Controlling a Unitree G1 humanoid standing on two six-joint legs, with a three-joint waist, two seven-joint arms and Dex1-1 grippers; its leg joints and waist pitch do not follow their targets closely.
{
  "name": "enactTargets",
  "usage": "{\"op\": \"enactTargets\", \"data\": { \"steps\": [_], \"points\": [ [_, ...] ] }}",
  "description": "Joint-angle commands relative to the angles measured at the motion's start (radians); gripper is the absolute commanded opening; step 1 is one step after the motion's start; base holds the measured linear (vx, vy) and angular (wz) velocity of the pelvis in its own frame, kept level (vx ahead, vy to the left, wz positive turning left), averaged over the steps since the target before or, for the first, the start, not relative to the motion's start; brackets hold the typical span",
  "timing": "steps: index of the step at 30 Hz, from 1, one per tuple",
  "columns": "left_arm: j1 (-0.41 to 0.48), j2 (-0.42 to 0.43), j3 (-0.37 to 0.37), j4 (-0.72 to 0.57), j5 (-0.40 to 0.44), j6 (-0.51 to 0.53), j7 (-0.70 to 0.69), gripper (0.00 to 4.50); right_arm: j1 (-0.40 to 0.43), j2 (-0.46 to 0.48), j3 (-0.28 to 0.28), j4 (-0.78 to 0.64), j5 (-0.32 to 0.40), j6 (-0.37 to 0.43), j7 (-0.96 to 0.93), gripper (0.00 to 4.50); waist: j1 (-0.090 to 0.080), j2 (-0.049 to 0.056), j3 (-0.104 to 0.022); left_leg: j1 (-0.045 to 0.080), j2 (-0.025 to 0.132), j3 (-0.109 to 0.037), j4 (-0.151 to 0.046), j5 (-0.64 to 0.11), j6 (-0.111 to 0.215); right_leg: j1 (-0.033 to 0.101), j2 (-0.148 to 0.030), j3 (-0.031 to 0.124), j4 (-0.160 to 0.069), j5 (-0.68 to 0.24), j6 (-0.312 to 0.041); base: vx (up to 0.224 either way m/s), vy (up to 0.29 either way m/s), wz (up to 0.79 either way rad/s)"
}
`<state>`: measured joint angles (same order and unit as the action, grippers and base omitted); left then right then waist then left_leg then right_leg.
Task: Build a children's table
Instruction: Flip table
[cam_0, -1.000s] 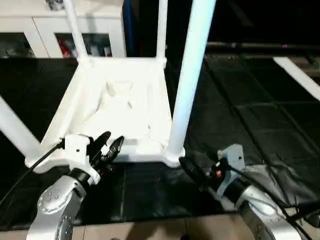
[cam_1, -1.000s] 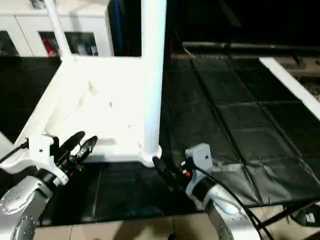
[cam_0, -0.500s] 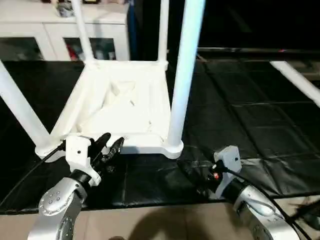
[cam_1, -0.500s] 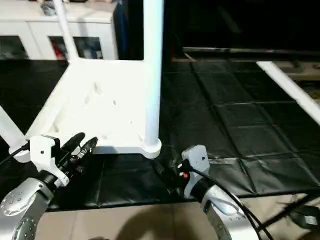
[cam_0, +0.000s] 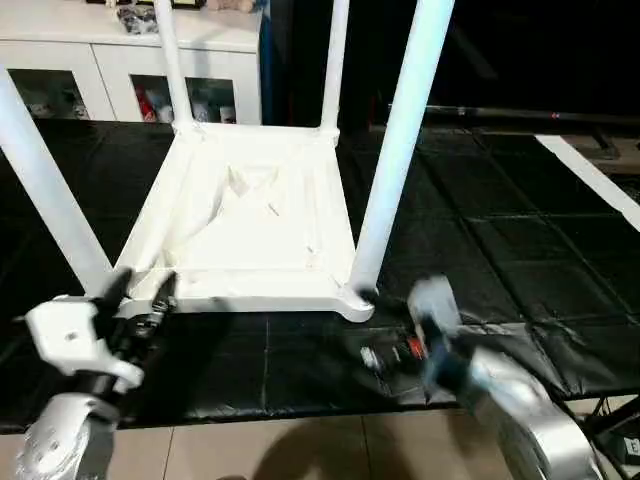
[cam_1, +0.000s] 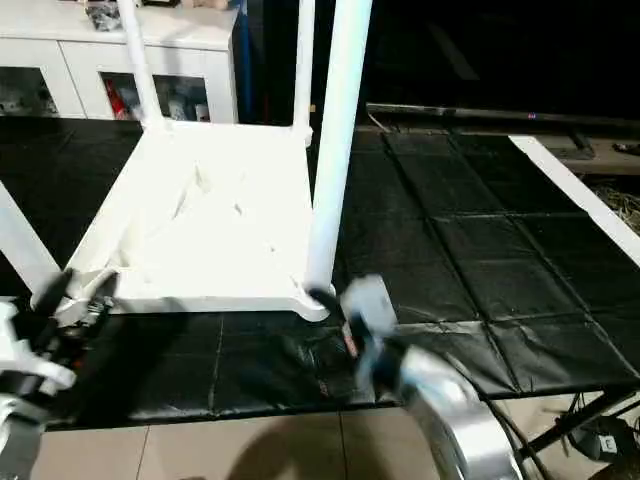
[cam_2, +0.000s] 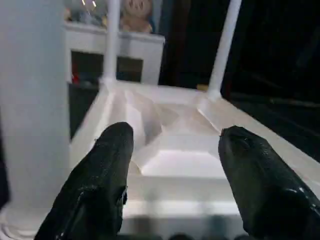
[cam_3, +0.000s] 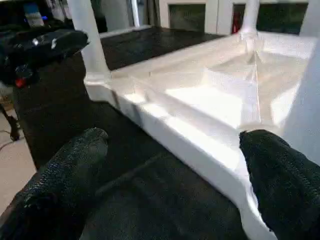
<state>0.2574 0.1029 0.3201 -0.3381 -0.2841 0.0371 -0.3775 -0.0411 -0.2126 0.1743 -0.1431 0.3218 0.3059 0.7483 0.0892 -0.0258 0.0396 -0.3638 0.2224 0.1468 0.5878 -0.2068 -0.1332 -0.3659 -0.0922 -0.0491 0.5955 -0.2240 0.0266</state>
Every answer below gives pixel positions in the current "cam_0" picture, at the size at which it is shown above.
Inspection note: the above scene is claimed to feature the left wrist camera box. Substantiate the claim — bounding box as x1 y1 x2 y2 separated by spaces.
25 296 146 396

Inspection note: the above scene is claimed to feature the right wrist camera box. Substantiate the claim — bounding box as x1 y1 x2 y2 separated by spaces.
406 277 463 386

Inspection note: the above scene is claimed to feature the dark long rail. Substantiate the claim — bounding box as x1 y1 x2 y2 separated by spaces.
390 103 640 126

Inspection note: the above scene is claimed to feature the black work mat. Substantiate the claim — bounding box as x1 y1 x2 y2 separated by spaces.
0 118 640 436

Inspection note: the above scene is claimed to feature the grey crumpled object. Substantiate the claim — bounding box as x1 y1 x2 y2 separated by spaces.
118 5 161 34

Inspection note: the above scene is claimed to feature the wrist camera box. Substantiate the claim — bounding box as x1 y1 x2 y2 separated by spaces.
25 296 146 396
406 277 463 386

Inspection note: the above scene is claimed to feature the white plastic table top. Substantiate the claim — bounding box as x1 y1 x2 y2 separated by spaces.
105 122 376 323

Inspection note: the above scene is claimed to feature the white flat strip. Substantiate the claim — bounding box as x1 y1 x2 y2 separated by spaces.
535 135 640 233

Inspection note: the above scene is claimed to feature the white plastic table leg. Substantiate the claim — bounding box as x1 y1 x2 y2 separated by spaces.
320 0 352 133
153 0 196 136
0 65 116 299
345 0 457 301

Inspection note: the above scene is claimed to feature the white glass-door cabinet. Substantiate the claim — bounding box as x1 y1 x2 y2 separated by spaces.
0 0 263 126

